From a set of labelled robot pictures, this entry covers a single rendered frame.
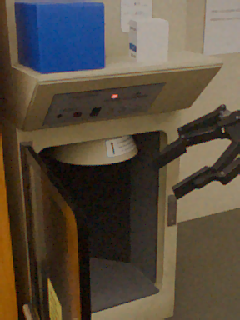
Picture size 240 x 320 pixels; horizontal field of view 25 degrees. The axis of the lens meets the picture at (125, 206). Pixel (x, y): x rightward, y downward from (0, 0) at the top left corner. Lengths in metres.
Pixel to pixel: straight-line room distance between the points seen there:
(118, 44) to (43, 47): 0.20
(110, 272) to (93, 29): 0.61
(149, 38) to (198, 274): 0.69
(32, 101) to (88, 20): 0.14
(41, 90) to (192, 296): 0.69
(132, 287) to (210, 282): 0.25
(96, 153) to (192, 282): 0.49
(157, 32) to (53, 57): 0.18
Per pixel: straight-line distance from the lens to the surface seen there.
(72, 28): 0.78
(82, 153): 0.99
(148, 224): 1.14
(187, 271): 1.39
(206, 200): 1.72
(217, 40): 1.59
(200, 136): 0.97
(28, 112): 0.83
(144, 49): 0.87
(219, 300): 1.29
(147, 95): 0.90
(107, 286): 1.18
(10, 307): 0.91
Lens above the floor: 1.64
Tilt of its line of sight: 24 degrees down
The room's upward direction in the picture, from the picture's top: straight up
